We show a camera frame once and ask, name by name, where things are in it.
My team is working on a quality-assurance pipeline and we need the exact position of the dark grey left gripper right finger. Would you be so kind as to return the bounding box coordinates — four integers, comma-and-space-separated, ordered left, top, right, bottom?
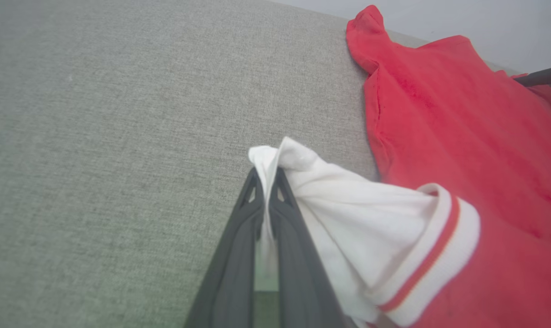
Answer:
270, 167, 356, 328

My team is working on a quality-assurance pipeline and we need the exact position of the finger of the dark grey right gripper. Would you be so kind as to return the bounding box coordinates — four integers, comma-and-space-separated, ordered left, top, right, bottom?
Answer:
514, 64, 551, 87

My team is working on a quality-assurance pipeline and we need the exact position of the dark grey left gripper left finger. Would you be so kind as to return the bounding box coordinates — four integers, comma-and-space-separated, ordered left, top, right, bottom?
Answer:
184, 167, 264, 328

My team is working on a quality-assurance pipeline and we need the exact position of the red and white garment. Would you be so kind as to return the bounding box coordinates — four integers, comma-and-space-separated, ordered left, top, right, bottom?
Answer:
248, 5, 551, 328

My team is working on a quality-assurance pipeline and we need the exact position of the grey fabric sofa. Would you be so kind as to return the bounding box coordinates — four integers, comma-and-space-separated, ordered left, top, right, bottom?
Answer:
0, 0, 551, 328

